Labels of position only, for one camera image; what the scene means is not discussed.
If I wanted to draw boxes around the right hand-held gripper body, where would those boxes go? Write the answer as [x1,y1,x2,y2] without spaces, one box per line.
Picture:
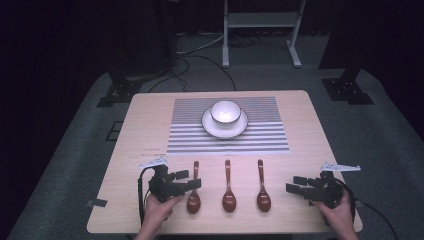
[304,161,362,210]

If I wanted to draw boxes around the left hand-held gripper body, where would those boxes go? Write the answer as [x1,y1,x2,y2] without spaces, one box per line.
[138,155,188,204]

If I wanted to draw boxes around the person's left hand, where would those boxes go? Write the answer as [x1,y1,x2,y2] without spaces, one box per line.
[142,192,185,232]

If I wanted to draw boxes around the person's right hand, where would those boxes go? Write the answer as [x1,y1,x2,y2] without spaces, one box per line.
[312,190,357,235]

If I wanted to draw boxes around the red-brown spoon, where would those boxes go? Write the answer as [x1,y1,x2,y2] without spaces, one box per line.
[221,159,238,214]
[186,160,202,215]
[256,158,272,213]

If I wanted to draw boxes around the striped placemat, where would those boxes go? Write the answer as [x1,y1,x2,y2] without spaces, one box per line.
[166,96,291,156]

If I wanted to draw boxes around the white plate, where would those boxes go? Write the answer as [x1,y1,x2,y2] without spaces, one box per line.
[200,106,249,140]

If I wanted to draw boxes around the grey tape piece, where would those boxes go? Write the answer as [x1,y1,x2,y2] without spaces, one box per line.
[85,198,109,208]

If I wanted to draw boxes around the white bowl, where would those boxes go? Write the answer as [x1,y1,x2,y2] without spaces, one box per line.
[209,100,242,131]

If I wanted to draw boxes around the black stand base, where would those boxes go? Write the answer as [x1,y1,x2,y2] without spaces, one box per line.
[96,70,144,108]
[321,68,375,106]

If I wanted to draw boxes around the dark cabinet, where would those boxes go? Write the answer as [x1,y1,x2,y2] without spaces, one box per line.
[106,0,178,75]

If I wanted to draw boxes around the white metal stand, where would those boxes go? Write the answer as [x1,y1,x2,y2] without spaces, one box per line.
[221,0,307,69]

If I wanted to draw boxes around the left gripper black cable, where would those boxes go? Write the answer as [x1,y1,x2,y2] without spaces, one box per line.
[137,167,152,225]

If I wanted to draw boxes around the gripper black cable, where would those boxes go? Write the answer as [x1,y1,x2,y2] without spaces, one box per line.
[137,167,152,225]
[334,178,400,240]

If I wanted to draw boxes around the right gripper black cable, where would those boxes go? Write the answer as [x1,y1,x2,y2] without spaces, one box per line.
[334,178,400,240]

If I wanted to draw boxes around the black floor cable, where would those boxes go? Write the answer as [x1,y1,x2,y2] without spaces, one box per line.
[147,54,238,93]

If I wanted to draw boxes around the white floor cable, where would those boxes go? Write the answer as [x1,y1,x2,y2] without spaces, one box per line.
[175,31,225,56]

